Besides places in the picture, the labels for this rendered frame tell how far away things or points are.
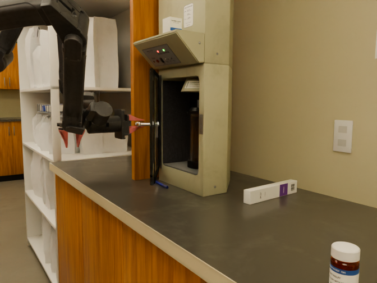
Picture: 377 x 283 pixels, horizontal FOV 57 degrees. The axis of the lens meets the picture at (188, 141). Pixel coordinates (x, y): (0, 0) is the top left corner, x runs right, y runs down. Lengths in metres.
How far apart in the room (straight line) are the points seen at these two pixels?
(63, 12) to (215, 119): 0.65
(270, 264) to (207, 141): 0.57
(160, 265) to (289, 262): 0.38
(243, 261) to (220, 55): 0.74
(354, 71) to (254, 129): 0.52
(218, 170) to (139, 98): 0.47
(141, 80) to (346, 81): 0.80
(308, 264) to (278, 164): 0.80
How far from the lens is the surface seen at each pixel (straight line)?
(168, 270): 0.99
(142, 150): 1.52
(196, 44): 1.21
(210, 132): 1.24
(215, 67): 1.25
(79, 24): 0.87
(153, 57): 1.39
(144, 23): 1.54
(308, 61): 1.46
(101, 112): 1.11
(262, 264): 0.80
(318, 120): 1.42
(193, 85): 1.32
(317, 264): 0.83
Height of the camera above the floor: 1.28
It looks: 7 degrees down
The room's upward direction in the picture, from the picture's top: straight up
